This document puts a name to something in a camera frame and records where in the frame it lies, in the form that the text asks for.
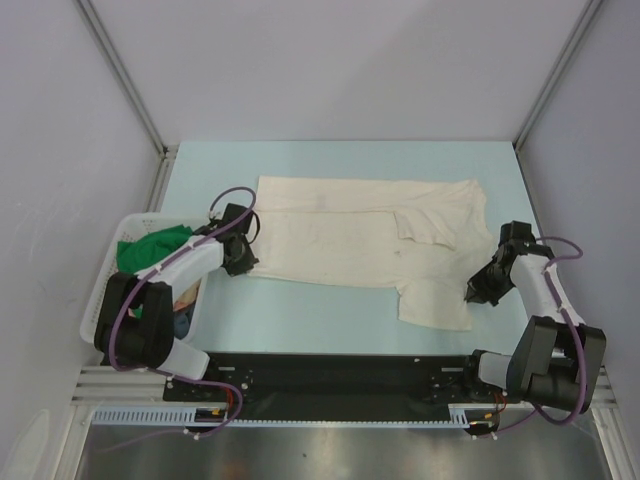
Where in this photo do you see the cream t shirt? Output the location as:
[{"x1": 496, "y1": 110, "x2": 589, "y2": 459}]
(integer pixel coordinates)
[{"x1": 252, "y1": 176, "x2": 493, "y2": 331}]

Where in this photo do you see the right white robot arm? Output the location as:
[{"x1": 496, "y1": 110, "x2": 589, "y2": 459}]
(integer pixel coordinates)
[{"x1": 461, "y1": 245, "x2": 607, "y2": 424}]

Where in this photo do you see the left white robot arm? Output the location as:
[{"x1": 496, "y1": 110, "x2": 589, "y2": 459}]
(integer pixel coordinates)
[{"x1": 94, "y1": 233, "x2": 258, "y2": 400}]

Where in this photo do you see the beige t shirt in basket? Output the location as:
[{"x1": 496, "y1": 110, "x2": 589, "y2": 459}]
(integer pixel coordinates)
[{"x1": 173, "y1": 281, "x2": 201, "y2": 311}]

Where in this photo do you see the green t shirt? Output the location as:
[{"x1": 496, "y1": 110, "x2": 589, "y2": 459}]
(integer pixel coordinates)
[{"x1": 116, "y1": 225, "x2": 193, "y2": 274}]

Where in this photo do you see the white plastic laundry basket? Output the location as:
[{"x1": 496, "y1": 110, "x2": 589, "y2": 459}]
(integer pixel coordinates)
[{"x1": 79, "y1": 212, "x2": 205, "y2": 344}]

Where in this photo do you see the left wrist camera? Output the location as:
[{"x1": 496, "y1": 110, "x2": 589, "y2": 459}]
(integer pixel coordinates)
[{"x1": 193, "y1": 203, "x2": 261, "y2": 243}]

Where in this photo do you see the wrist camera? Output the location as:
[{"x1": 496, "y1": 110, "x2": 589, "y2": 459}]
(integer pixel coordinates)
[
  {"x1": 193, "y1": 203, "x2": 261, "y2": 243},
  {"x1": 498, "y1": 221, "x2": 535, "y2": 247}
]

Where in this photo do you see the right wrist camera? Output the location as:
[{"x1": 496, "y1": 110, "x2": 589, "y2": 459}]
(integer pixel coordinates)
[{"x1": 498, "y1": 221, "x2": 535, "y2": 247}]

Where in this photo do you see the white slotted cable duct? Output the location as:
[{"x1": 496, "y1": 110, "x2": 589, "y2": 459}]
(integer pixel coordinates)
[{"x1": 93, "y1": 403, "x2": 501, "y2": 429}]

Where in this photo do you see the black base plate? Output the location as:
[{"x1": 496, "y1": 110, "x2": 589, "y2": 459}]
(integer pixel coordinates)
[{"x1": 166, "y1": 353, "x2": 519, "y2": 424}]

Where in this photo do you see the aluminium frame rail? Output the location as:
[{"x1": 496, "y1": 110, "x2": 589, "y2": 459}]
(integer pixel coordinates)
[{"x1": 69, "y1": 364, "x2": 621, "y2": 409}]

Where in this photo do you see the left aluminium corner post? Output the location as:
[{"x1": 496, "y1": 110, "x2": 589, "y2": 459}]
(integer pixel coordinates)
[{"x1": 73, "y1": 0, "x2": 169, "y2": 154}]

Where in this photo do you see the aluminium corner post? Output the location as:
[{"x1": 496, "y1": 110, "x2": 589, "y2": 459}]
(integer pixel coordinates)
[
  {"x1": 73, "y1": 0, "x2": 169, "y2": 154},
  {"x1": 512, "y1": 0, "x2": 606, "y2": 153}
]

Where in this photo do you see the right aluminium corner post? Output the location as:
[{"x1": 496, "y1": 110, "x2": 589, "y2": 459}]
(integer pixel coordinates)
[{"x1": 512, "y1": 0, "x2": 606, "y2": 153}]

